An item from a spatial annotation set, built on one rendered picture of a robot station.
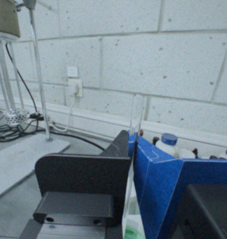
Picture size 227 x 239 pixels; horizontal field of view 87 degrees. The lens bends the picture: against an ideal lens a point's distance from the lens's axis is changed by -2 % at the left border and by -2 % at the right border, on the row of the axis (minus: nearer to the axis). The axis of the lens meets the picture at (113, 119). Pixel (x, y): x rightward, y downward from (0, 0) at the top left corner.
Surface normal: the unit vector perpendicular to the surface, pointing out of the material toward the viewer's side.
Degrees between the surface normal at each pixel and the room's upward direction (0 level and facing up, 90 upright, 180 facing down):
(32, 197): 0
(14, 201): 0
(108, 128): 90
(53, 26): 90
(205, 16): 90
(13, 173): 0
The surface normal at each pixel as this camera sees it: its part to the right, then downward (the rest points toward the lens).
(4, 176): 0.05, -0.93
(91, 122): -0.38, 0.32
